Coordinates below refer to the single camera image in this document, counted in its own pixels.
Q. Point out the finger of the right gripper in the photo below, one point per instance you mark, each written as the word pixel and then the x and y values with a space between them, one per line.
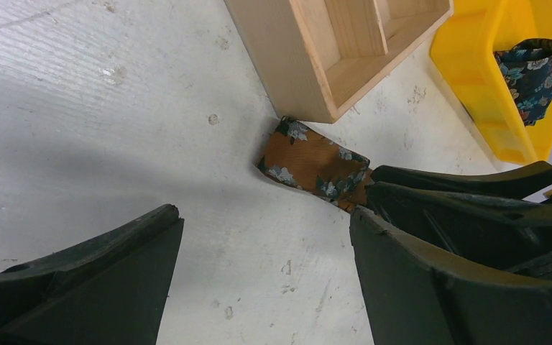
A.
pixel 517 184
pixel 502 233

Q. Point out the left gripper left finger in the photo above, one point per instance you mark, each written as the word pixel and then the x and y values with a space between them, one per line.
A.
pixel 110 289

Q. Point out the orange grey floral tie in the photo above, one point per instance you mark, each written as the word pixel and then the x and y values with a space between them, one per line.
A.
pixel 299 157

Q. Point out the yellow plastic bin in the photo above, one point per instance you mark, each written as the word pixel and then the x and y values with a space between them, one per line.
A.
pixel 464 51

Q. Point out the wooden compartment tray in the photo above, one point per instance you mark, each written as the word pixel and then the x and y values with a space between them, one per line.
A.
pixel 316 59

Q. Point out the dark floral folded tie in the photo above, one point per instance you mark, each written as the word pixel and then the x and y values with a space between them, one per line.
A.
pixel 527 71

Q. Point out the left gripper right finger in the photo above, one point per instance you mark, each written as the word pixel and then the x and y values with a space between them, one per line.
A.
pixel 417 293

